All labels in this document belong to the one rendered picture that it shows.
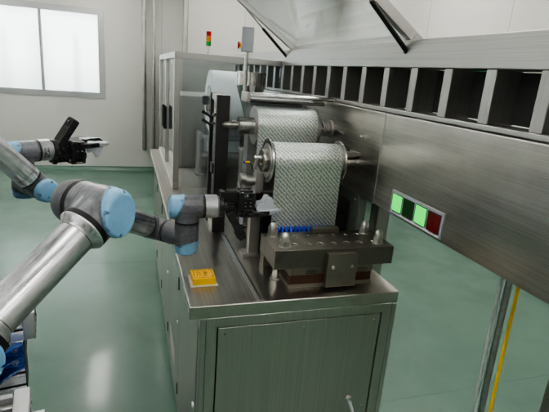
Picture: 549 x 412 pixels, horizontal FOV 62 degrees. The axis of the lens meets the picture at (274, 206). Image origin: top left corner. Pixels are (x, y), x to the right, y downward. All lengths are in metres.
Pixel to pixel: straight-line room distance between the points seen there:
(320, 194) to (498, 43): 0.72
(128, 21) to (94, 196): 5.92
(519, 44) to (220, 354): 1.08
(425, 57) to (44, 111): 6.16
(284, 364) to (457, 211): 0.69
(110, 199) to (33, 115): 6.03
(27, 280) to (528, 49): 1.11
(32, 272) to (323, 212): 0.94
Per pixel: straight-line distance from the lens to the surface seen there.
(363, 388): 1.67
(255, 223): 1.60
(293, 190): 1.52
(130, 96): 6.96
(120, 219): 1.13
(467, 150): 1.19
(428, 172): 1.31
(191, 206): 1.42
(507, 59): 1.14
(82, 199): 1.13
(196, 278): 1.41
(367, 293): 1.47
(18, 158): 1.58
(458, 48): 1.27
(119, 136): 7.02
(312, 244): 1.43
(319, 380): 1.57
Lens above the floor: 1.53
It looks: 16 degrees down
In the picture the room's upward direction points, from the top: 5 degrees clockwise
